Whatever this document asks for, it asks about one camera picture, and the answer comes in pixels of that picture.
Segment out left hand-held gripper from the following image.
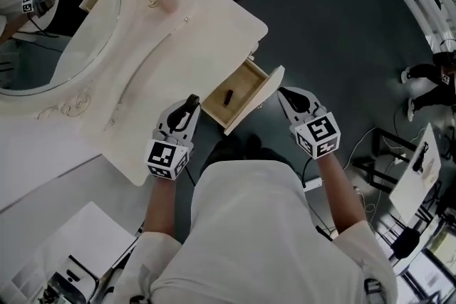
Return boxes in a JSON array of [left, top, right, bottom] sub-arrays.
[[144, 98, 202, 182]]

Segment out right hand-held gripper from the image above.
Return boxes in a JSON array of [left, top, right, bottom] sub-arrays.
[[277, 86, 342, 161]]

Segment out wooden large drawer white front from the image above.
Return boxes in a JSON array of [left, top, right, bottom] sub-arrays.
[[201, 58, 286, 137]]

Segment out person's right forearm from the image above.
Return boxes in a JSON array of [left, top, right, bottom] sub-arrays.
[[315, 152, 371, 236]]

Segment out person's left forearm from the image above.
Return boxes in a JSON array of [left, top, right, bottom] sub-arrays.
[[144, 176, 179, 238]]

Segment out cream vanity dressing table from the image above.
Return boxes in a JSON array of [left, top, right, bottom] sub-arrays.
[[0, 0, 269, 188]]

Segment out person's black trousers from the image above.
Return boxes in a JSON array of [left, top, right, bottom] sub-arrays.
[[199, 133, 296, 186]]

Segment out white power strip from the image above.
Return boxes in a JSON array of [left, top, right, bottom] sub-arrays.
[[302, 177, 323, 192]]

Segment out oval white-framed mirror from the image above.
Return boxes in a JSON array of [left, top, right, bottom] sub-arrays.
[[0, 0, 124, 99]]

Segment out black device on board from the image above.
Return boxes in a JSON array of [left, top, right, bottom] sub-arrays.
[[412, 141, 430, 172]]

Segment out person's white shirt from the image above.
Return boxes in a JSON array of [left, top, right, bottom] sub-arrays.
[[115, 159, 398, 304]]

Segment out white table board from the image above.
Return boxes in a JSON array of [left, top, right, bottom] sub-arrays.
[[388, 122, 442, 225]]

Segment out white flat cabinet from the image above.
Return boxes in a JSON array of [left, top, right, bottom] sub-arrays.
[[10, 201, 140, 296]]

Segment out black chair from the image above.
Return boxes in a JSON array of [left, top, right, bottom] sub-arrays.
[[391, 226, 421, 260]]

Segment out white and black robot unit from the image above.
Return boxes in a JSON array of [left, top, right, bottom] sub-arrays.
[[42, 254, 103, 304]]

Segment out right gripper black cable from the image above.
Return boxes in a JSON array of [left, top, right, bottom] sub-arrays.
[[301, 157, 316, 189]]

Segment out black frame stand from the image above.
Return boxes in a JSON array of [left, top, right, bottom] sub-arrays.
[[352, 127, 418, 194]]

